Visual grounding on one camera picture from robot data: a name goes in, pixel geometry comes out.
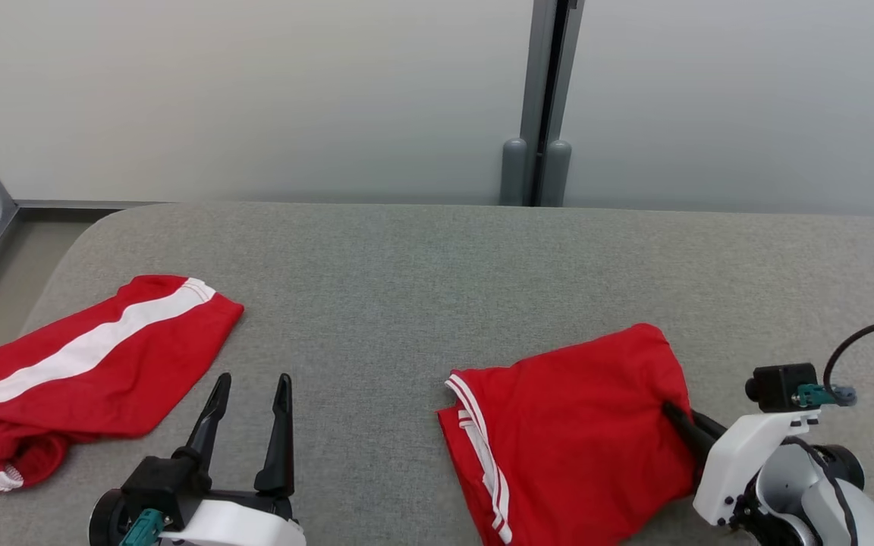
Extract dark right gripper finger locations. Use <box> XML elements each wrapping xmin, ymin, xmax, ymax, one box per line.
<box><xmin>661</xmin><ymin>402</ymin><xmax>714</xmax><ymax>466</ymax></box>
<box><xmin>691</xmin><ymin>409</ymin><xmax>728</xmax><ymax>443</ymax></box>

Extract grey partition post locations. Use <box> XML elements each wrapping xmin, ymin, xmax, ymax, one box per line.
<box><xmin>499</xmin><ymin>0</ymin><xmax>586</xmax><ymax>208</ymax></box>

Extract red shorts white stripe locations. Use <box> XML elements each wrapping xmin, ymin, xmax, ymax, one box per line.
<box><xmin>0</xmin><ymin>275</ymin><xmax>245</xmax><ymax>495</ymax></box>

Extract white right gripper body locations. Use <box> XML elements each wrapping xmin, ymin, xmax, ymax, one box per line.
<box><xmin>693</xmin><ymin>409</ymin><xmax>814</xmax><ymax>529</ymax></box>

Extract red Bulls jersey white sleeves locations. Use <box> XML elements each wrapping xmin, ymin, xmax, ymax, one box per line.
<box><xmin>437</xmin><ymin>323</ymin><xmax>700</xmax><ymax>546</ymax></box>

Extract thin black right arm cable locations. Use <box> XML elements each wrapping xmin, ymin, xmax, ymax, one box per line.
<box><xmin>784</xmin><ymin>435</ymin><xmax>860</xmax><ymax>546</ymax></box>

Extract right camera cable teal plug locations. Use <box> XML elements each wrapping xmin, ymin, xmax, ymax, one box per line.
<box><xmin>792</xmin><ymin>316</ymin><xmax>874</xmax><ymax>408</ymax></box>

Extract left camera cable teal plug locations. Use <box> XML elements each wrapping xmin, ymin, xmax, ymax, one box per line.
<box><xmin>118</xmin><ymin>508</ymin><xmax>166</xmax><ymax>546</ymax></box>

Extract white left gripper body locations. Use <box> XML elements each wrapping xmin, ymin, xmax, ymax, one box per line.
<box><xmin>156</xmin><ymin>470</ymin><xmax>307</xmax><ymax>546</ymax></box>

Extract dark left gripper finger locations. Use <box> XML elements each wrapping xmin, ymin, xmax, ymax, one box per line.
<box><xmin>253</xmin><ymin>372</ymin><xmax>296</xmax><ymax>497</ymax></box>
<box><xmin>181</xmin><ymin>372</ymin><xmax>233</xmax><ymax>472</ymax></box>

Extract camera cable teal plug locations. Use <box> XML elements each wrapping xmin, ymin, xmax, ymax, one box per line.
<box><xmin>118</xmin><ymin>508</ymin><xmax>166</xmax><ymax>546</ymax></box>
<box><xmin>792</xmin><ymin>316</ymin><xmax>874</xmax><ymax>408</ymax></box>

